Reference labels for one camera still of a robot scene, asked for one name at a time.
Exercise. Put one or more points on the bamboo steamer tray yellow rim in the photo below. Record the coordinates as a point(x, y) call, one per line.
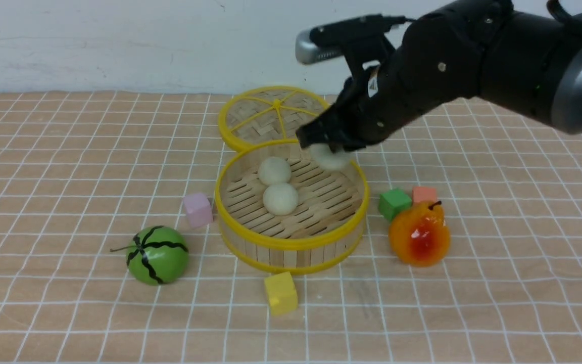
point(321, 232)

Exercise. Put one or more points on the green toy watermelon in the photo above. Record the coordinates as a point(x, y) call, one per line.
point(156, 255)

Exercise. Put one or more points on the bamboo steamer lid yellow rim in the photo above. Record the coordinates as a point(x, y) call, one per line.
point(267, 114)

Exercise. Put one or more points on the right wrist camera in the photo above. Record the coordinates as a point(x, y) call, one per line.
point(361, 39)

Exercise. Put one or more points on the salmon foam cube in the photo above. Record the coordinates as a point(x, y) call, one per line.
point(424, 193)

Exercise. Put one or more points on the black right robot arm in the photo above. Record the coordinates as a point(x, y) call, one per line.
point(533, 67)

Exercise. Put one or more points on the yellow foam cube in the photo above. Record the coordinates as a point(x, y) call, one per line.
point(281, 293)

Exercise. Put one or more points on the green foam cube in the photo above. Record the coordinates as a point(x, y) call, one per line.
point(392, 202)

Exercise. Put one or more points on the orange toy pear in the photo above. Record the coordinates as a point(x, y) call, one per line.
point(419, 235)

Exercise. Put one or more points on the pink foam cube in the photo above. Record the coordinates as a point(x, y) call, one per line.
point(198, 210)

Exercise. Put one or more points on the checkered orange tablecloth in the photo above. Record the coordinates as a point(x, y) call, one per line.
point(80, 173)

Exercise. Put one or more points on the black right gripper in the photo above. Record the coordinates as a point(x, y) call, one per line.
point(437, 58)

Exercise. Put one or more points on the white bun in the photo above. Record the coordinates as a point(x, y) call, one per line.
point(274, 170)
point(327, 159)
point(281, 199)

